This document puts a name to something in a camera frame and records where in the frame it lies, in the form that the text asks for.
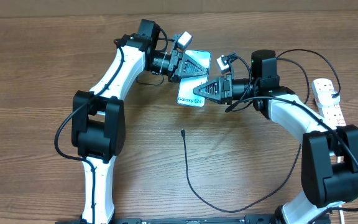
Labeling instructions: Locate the blue Galaxy S24 smartphone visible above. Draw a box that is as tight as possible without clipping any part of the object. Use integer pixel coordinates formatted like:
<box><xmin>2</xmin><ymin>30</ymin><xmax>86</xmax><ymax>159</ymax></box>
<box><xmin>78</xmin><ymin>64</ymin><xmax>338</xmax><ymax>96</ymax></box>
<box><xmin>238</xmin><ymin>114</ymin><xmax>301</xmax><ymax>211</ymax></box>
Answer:
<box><xmin>177</xmin><ymin>49</ymin><xmax>212</xmax><ymax>108</ymax></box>

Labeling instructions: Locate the black USB charging cable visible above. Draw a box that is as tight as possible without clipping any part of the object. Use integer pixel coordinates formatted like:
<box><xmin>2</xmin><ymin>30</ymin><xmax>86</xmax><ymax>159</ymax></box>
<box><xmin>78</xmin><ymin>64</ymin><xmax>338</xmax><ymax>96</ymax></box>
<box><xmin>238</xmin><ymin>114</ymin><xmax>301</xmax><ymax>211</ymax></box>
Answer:
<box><xmin>180</xmin><ymin>49</ymin><xmax>342</xmax><ymax>214</ymax></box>

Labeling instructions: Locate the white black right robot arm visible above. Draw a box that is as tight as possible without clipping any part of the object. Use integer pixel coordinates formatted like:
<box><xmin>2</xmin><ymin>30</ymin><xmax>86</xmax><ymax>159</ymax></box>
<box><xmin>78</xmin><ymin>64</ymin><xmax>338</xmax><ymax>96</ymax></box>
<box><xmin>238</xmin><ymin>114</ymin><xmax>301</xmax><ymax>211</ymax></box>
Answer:
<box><xmin>193</xmin><ymin>50</ymin><xmax>358</xmax><ymax>223</ymax></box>

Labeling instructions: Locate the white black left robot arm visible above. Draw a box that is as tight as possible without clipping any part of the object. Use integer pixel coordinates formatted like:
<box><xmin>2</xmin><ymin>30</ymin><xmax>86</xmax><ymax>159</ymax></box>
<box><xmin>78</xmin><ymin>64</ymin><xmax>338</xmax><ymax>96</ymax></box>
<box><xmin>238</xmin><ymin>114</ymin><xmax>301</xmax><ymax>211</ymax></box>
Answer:
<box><xmin>71</xmin><ymin>19</ymin><xmax>211</xmax><ymax>223</ymax></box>

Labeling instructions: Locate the white charger plug adapter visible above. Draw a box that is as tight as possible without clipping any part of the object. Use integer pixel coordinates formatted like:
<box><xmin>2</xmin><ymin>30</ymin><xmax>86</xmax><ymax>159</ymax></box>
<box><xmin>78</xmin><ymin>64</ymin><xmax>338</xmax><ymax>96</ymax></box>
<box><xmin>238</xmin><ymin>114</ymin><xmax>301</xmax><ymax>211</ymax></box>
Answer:
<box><xmin>315</xmin><ymin>90</ymin><xmax>341</xmax><ymax>108</ymax></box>

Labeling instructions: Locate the white power strip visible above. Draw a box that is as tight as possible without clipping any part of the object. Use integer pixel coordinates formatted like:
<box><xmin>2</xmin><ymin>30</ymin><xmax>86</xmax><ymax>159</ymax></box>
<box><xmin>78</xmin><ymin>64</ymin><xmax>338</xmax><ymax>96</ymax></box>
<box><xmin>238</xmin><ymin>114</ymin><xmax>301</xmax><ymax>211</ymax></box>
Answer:
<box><xmin>312</xmin><ymin>78</ymin><xmax>346</xmax><ymax>129</ymax></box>

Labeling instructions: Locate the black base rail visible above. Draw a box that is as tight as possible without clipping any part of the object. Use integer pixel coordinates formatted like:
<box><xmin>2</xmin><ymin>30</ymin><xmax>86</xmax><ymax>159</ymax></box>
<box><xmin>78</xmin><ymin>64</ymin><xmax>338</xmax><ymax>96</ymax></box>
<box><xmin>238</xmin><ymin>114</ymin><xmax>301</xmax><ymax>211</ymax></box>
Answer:
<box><xmin>54</xmin><ymin>213</ymin><xmax>279</xmax><ymax>224</ymax></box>

